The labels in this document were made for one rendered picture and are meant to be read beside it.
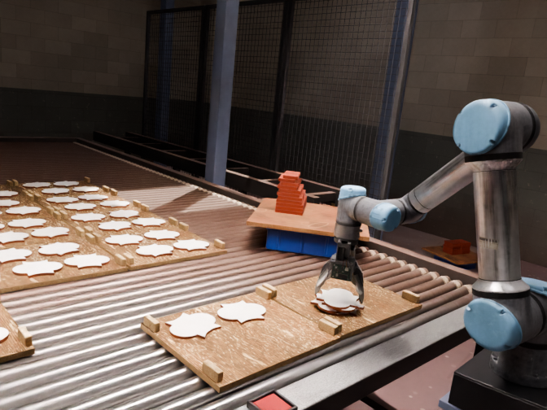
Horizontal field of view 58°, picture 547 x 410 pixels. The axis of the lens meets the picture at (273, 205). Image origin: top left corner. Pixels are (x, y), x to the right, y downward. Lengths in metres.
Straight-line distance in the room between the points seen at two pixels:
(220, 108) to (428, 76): 3.90
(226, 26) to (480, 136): 2.30
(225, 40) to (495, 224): 2.36
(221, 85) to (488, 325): 2.39
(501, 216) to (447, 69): 5.44
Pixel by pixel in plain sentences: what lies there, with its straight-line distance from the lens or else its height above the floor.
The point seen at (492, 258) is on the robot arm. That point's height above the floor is 1.26.
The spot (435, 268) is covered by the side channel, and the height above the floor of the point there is 0.93.
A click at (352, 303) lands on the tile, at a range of 1.53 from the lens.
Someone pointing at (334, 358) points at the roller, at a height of 0.92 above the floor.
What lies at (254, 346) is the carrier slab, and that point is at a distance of 1.29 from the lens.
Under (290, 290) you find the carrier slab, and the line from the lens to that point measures 1.64.
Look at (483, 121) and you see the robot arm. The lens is 1.12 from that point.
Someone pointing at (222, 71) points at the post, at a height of 1.65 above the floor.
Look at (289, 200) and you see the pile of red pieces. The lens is 2.19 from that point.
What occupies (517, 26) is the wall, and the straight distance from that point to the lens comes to 6.29.
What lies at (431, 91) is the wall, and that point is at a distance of 6.58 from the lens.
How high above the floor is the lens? 1.56
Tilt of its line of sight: 13 degrees down
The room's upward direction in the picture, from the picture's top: 6 degrees clockwise
